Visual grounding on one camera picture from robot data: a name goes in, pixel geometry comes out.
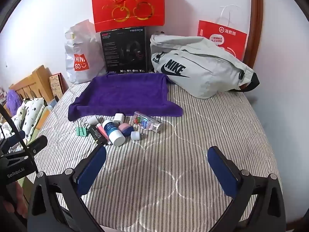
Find red gift bag gold print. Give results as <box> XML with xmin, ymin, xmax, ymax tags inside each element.
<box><xmin>91</xmin><ymin>0</ymin><xmax>165</xmax><ymax>33</ymax></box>

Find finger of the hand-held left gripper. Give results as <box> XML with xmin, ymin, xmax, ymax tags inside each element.
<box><xmin>0</xmin><ymin>130</ymin><xmax>26</xmax><ymax>148</ymax></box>
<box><xmin>24</xmin><ymin>135</ymin><xmax>48</xmax><ymax>155</ymax></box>

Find purple towel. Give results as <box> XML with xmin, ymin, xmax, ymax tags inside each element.
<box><xmin>68</xmin><ymin>72</ymin><xmax>183</xmax><ymax>122</ymax></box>

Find clear candy bottle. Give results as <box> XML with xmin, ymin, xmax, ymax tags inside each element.
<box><xmin>133</xmin><ymin>111</ymin><xmax>163</xmax><ymax>133</ymax></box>

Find grey sling bag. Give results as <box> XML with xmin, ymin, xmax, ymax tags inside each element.
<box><xmin>150</xmin><ymin>32</ymin><xmax>261</xmax><ymax>99</ymax></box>

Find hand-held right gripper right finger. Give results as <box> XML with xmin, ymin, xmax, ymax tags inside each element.
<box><xmin>207</xmin><ymin>146</ymin><xmax>286</xmax><ymax>232</ymax></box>

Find black headset box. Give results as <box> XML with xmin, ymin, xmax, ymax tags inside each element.
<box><xmin>100</xmin><ymin>26</ymin><xmax>149</xmax><ymax>74</ymax></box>

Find light wooden headboard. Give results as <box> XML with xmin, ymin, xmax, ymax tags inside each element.
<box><xmin>8</xmin><ymin>65</ymin><xmax>55</xmax><ymax>102</ymax></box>

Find purple plush toy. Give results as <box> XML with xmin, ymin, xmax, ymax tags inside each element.
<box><xmin>6</xmin><ymin>89</ymin><xmax>19</xmax><ymax>112</ymax></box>

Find brown wooden door frame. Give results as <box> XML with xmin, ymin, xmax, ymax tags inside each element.
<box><xmin>243</xmin><ymin>0</ymin><xmax>263</xmax><ymax>69</ymax></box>

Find white plastic shopping bag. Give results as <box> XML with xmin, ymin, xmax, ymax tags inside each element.
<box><xmin>64</xmin><ymin>19</ymin><xmax>108</xmax><ymax>84</ymax></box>

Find black cable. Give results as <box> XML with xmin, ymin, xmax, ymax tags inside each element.
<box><xmin>0</xmin><ymin>105</ymin><xmax>39</xmax><ymax>177</ymax></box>

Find white blue bottle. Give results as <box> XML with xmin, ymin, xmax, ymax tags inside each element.
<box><xmin>102</xmin><ymin>119</ymin><xmax>126</xmax><ymax>147</ymax></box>

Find pink white tube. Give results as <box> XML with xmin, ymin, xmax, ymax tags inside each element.
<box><xmin>97</xmin><ymin>123</ymin><xmax>108</xmax><ymax>141</ymax></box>

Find person's left hand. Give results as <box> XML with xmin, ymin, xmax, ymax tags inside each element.
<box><xmin>0</xmin><ymin>181</ymin><xmax>29</xmax><ymax>224</ymax></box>

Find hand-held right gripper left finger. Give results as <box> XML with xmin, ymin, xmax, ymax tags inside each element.
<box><xmin>27</xmin><ymin>146</ymin><xmax>107</xmax><ymax>232</ymax></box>

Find striped bed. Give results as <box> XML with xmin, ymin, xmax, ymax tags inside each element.
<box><xmin>24</xmin><ymin>77</ymin><xmax>283</xmax><ymax>232</ymax></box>

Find green binder clip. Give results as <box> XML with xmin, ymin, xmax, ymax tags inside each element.
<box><xmin>76</xmin><ymin>119</ymin><xmax>90</xmax><ymax>137</ymax></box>

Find red paper bag white handles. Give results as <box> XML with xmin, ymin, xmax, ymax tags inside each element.
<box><xmin>197</xmin><ymin>4</ymin><xmax>248</xmax><ymax>61</ymax></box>

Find floral blanket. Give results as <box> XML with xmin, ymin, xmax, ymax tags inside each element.
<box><xmin>0</xmin><ymin>121</ymin><xmax>15</xmax><ymax>141</ymax></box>

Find white floral pillow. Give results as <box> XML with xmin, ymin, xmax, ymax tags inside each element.
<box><xmin>12</xmin><ymin>97</ymin><xmax>47</xmax><ymax>138</ymax></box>

